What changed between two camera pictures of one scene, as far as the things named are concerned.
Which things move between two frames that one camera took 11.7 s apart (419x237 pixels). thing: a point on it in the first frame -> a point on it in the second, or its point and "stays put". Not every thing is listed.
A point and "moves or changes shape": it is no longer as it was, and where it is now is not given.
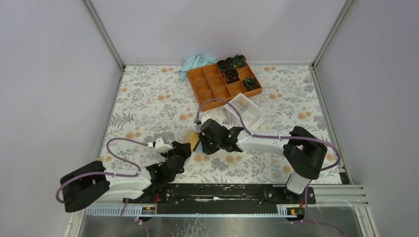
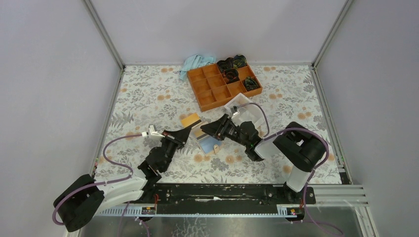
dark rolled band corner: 239,60 stays put
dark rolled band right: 250,84 stays put
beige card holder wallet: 189,137 moves or changes shape
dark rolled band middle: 230,75 stays put
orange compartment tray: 208,82 stays put
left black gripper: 182,150 -> 178,138
